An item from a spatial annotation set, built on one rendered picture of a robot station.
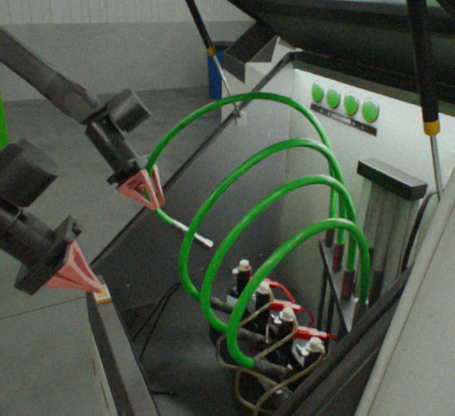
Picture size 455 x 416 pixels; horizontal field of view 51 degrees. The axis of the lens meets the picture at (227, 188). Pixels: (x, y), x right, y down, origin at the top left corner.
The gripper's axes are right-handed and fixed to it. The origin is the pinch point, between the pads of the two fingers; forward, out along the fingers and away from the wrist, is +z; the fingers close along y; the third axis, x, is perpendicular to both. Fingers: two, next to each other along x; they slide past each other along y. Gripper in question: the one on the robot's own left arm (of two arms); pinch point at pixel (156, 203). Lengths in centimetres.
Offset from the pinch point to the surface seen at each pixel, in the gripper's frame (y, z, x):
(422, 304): -28, 32, -33
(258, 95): 1.6, -3.6, -28.5
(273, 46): 325, -70, -12
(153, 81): 622, -208, 185
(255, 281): -27.4, 18.6, -18.0
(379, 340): -25.7, 33.9, -25.8
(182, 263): -17.4, 11.6, -5.7
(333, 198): 10.8, 20.7, -26.3
